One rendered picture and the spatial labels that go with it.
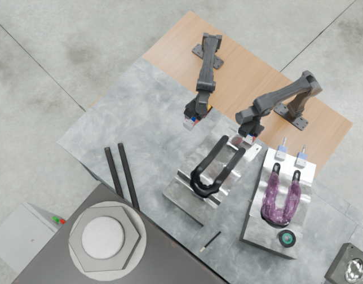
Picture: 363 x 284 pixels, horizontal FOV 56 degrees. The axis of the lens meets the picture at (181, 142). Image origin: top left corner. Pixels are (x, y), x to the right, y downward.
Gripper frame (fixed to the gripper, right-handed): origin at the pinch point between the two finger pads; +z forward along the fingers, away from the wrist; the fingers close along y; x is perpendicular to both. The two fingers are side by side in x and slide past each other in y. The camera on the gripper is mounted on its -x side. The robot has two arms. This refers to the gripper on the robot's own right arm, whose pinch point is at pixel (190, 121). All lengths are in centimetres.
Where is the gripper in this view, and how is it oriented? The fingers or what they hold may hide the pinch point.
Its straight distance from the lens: 172.9
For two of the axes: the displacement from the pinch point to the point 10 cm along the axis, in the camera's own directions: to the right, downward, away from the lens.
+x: 5.2, -5.0, 6.9
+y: 7.9, 5.9, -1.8
